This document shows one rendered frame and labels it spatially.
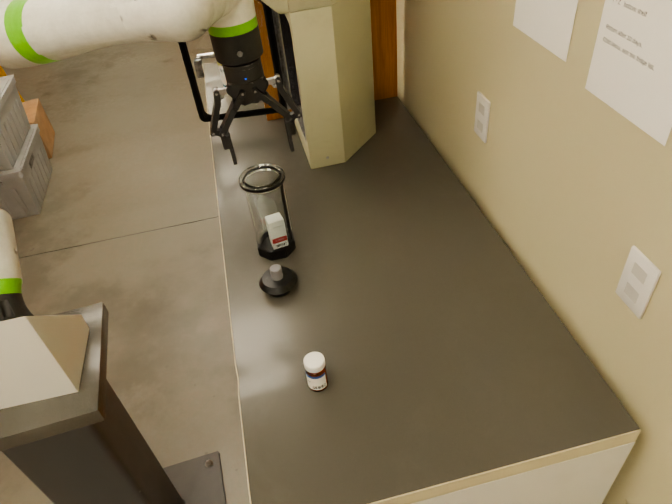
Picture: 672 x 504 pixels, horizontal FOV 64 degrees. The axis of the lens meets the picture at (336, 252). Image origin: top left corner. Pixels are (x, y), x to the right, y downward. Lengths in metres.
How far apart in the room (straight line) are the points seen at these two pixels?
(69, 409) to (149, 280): 1.73
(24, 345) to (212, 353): 1.39
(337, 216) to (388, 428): 0.66
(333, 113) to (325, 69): 0.14
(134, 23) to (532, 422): 0.97
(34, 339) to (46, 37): 0.55
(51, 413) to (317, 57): 1.07
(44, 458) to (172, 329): 1.28
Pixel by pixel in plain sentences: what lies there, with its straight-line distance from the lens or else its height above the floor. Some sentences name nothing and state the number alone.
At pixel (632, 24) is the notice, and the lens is 0.99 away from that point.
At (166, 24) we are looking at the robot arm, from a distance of 0.93.
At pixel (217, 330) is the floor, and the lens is 2.56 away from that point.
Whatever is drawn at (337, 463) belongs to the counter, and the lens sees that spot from 1.04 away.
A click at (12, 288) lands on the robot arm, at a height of 1.14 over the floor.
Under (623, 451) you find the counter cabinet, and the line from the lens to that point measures 1.20.
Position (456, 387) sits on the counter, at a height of 0.94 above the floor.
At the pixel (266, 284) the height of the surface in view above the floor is 0.98.
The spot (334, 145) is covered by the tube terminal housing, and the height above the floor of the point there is 1.01.
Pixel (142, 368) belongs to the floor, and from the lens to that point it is 2.55.
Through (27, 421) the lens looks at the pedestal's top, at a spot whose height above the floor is 0.94.
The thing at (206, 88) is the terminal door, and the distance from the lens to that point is 1.93.
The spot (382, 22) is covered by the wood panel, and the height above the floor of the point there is 1.21.
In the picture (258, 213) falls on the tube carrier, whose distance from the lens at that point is 1.31.
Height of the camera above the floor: 1.86
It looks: 42 degrees down
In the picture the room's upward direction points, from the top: 7 degrees counter-clockwise
